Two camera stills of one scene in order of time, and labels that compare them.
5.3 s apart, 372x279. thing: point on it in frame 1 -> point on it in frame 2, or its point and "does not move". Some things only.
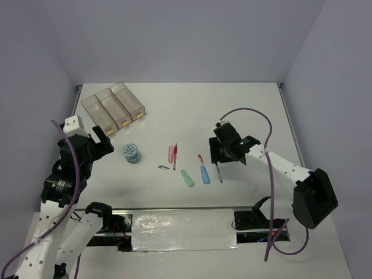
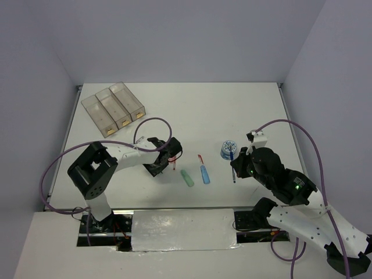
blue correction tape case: (205, 175) does not move
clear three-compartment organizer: (114, 107) does not move
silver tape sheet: (183, 229) does not move
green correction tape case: (187, 178) does not move
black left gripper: (104, 146) -> (154, 171)
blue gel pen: (220, 179) -> (231, 158)
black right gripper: (215, 155) -> (238, 163)
